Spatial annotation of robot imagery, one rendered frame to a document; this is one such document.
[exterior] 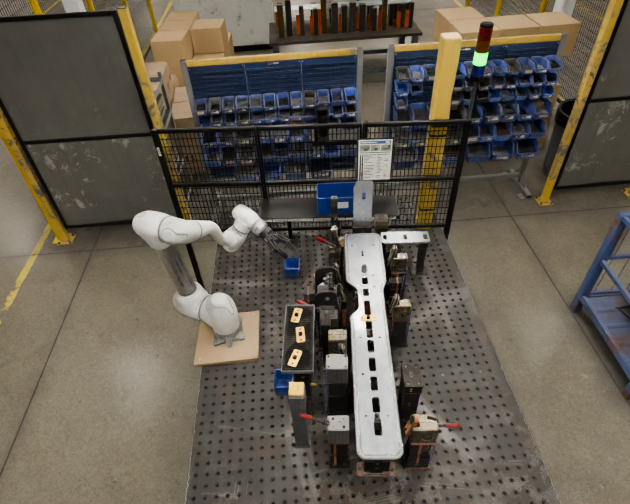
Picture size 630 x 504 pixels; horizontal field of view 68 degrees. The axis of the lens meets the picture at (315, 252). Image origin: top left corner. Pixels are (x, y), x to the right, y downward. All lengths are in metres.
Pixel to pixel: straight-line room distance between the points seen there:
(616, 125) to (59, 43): 4.56
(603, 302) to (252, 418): 2.73
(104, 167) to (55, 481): 2.42
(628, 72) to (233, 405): 3.95
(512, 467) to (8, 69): 4.09
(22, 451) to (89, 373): 0.61
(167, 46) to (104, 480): 4.71
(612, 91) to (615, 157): 0.74
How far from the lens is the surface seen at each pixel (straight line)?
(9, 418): 3.91
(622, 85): 4.78
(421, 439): 2.09
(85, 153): 4.40
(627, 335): 3.91
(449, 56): 2.79
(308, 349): 2.08
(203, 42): 6.58
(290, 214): 2.97
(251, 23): 8.70
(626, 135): 5.14
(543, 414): 3.49
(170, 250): 2.40
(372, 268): 2.63
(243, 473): 2.36
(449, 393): 2.56
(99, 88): 4.05
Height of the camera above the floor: 2.86
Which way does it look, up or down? 43 degrees down
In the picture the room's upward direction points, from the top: 3 degrees counter-clockwise
